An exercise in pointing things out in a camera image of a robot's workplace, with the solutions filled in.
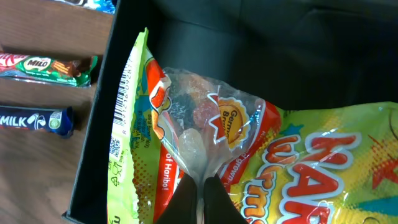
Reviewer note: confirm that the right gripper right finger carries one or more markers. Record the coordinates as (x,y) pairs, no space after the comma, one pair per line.
(219,208)

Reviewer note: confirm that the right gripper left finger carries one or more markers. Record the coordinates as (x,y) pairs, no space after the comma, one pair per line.
(182,208)

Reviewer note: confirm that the green Haribo gummy worms bag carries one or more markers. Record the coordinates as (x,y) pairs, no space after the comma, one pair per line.
(310,166)

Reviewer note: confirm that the purple Dairy Milk chocolate bar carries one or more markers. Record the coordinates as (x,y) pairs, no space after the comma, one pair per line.
(57,121)

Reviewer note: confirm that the dark green hinged gift box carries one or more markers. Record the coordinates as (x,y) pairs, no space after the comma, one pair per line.
(304,54)

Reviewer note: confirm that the red green Milo KitKat bar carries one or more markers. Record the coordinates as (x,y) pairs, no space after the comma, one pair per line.
(46,70)

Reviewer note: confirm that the blue Oreo cookie pack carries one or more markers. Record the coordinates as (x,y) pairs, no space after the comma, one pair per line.
(106,6)

